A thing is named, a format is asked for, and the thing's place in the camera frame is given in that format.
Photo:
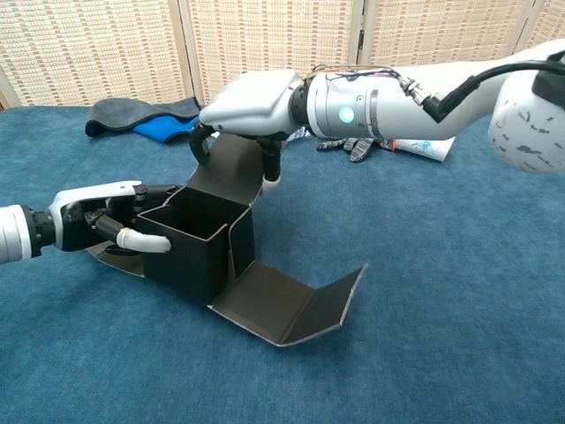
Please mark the white paper cup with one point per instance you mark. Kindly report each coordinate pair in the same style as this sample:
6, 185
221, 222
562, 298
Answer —
424, 148

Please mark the woven folding screen panel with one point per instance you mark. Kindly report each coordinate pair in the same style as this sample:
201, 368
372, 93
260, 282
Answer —
88, 48
441, 31
269, 40
547, 17

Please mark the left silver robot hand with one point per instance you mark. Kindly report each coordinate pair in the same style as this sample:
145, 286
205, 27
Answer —
88, 199

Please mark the blue cloth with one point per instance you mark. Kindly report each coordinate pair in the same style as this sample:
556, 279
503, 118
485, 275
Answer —
163, 130

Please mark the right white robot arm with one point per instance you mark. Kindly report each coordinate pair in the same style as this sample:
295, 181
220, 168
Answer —
397, 110

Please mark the black paper box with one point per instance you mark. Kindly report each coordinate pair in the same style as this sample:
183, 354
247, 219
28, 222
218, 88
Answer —
185, 260

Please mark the grey knit glove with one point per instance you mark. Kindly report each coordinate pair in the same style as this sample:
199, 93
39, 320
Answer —
359, 148

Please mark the black screen hinge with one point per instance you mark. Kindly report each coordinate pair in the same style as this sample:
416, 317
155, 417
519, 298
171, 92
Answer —
361, 39

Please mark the grey towel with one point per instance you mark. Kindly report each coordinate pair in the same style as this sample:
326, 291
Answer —
123, 112

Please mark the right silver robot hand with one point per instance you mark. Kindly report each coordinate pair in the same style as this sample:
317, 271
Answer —
251, 103

